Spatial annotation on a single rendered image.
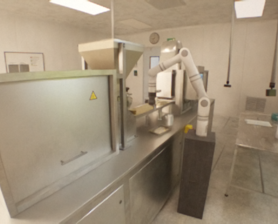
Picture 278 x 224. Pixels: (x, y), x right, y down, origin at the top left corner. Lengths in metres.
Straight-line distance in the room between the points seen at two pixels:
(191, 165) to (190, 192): 0.28
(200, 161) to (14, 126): 1.28
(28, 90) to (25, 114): 0.09
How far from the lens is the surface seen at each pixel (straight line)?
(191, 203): 1.74
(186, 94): 2.09
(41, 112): 0.77
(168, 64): 1.43
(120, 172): 0.95
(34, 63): 4.96
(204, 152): 1.44
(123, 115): 1.11
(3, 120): 0.72
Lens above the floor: 1.34
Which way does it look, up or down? 14 degrees down
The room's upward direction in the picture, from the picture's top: straight up
